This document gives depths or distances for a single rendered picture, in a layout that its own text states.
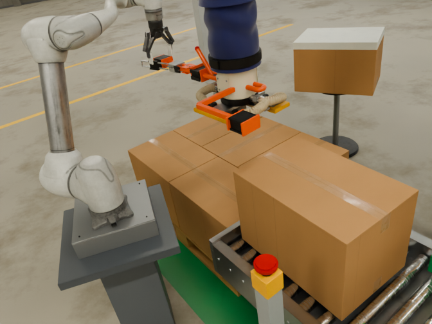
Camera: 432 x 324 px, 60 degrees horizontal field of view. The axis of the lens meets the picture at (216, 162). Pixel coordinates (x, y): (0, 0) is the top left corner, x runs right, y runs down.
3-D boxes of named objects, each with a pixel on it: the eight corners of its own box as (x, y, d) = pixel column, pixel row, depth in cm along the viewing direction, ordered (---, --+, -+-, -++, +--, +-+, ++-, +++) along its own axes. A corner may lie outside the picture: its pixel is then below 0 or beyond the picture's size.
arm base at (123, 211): (94, 236, 156) (89, 225, 153) (88, 208, 174) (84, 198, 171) (136, 220, 161) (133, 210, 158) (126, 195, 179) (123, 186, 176)
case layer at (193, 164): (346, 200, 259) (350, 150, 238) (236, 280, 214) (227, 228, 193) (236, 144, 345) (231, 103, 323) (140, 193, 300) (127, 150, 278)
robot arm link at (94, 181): (110, 216, 157) (93, 171, 146) (77, 209, 164) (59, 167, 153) (132, 193, 169) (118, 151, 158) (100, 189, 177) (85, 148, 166)
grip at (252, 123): (260, 126, 133) (260, 114, 130) (243, 137, 128) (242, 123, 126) (243, 121, 138) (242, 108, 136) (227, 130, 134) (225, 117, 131)
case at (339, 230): (405, 265, 158) (419, 189, 136) (341, 321, 140) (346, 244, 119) (299, 202, 201) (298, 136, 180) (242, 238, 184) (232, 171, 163)
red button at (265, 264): (283, 271, 107) (283, 261, 105) (265, 285, 104) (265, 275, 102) (267, 258, 112) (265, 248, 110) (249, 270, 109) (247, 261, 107)
